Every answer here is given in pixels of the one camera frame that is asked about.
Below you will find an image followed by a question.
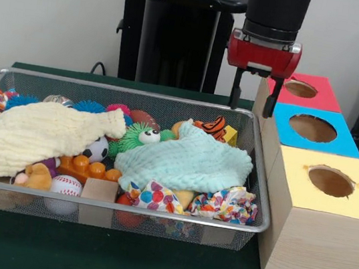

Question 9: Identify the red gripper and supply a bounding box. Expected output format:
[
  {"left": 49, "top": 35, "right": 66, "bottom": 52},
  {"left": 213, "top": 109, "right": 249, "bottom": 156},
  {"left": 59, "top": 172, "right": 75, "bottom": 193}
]
[{"left": 218, "top": 33, "right": 304, "bottom": 122}]

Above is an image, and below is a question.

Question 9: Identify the cream muslin cloth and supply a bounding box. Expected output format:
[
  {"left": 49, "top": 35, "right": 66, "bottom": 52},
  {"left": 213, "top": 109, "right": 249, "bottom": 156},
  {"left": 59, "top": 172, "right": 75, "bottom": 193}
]
[{"left": 0, "top": 91, "right": 130, "bottom": 199}]

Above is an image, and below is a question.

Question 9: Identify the wooden box with three holes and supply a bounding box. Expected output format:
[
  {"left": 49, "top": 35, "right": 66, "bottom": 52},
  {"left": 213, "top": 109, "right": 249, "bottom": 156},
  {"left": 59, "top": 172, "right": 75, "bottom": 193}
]
[{"left": 228, "top": 66, "right": 359, "bottom": 269}]

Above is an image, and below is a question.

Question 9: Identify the orange tiger plush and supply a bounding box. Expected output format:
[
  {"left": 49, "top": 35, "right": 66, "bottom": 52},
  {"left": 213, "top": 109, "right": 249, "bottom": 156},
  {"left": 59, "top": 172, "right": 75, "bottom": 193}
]
[{"left": 191, "top": 112, "right": 230, "bottom": 144}]

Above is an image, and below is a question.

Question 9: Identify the mint green muslin cloth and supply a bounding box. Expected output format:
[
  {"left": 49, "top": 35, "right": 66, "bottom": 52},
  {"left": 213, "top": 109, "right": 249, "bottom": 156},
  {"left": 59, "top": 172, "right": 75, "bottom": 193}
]
[{"left": 110, "top": 109, "right": 260, "bottom": 208}]

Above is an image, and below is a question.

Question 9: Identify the crumpled confetti print paper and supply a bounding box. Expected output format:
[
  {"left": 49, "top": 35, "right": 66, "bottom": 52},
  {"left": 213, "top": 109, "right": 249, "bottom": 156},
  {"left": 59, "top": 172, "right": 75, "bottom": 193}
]
[{"left": 186, "top": 178, "right": 262, "bottom": 227}]

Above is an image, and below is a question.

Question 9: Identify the green spiky toy with eyes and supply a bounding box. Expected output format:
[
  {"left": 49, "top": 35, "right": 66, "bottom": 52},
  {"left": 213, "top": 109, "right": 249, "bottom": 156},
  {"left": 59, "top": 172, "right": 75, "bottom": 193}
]
[{"left": 107, "top": 117, "right": 178, "bottom": 167}]

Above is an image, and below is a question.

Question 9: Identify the crumpled polka dot paper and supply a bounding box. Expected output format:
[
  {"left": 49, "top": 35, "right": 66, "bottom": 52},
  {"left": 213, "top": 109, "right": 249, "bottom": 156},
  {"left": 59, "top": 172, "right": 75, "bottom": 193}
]
[{"left": 123, "top": 175, "right": 190, "bottom": 216}]

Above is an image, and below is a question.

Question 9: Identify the orange toy building brick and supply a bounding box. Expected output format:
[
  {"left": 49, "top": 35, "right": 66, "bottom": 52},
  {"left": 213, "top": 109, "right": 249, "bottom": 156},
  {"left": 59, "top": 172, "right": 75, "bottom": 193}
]
[{"left": 55, "top": 151, "right": 125, "bottom": 190}]

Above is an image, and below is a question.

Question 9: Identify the white baseball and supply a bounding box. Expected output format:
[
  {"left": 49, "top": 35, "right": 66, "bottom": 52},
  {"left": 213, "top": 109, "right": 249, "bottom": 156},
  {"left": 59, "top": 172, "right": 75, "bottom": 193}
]
[{"left": 49, "top": 172, "right": 85, "bottom": 197}]

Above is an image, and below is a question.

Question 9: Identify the brown plush animal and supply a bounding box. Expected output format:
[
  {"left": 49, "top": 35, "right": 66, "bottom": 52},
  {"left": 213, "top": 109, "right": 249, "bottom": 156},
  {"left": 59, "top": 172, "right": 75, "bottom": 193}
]
[{"left": 11, "top": 159, "right": 56, "bottom": 192}]

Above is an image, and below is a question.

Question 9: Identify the silver wire mesh bin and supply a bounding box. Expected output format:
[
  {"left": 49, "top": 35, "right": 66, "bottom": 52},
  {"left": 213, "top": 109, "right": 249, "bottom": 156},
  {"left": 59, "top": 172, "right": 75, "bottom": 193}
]
[{"left": 0, "top": 66, "right": 288, "bottom": 256}]

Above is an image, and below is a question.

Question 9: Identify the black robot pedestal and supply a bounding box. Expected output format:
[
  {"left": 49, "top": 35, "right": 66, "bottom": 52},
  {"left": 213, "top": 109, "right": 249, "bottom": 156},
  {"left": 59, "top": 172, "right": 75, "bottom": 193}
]
[{"left": 102, "top": 0, "right": 254, "bottom": 99}]

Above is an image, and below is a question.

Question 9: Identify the black cable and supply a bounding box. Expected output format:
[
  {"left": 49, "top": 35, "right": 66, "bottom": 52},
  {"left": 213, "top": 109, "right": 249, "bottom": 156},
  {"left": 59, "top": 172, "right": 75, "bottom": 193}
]
[{"left": 89, "top": 60, "right": 109, "bottom": 77}]

